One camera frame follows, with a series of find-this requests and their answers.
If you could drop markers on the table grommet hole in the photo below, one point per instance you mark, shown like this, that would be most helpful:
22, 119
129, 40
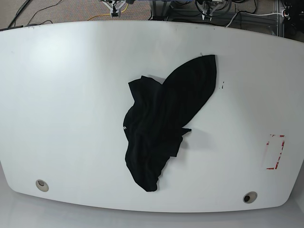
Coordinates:
42, 185
250, 197

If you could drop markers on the red tape rectangle marking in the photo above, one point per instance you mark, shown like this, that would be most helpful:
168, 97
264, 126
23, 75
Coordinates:
274, 149

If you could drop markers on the aluminium frame stand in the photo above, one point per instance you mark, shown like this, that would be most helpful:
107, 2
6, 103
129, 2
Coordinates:
182, 10

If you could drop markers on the right table grommet hole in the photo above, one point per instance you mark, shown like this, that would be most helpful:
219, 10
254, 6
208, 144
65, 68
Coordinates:
250, 197

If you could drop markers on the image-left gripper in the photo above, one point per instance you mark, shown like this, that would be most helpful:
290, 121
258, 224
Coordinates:
116, 7

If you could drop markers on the left table grommet hole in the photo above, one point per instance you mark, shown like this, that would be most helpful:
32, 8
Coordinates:
42, 185

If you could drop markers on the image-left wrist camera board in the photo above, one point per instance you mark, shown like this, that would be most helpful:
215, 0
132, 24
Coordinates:
115, 14

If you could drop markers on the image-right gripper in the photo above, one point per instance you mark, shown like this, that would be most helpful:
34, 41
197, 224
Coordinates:
210, 8

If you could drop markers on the black t-shirt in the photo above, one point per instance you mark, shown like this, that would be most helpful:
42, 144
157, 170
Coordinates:
155, 124

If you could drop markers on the black cable image-left floor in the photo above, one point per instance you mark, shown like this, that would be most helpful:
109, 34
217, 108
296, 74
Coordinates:
23, 12

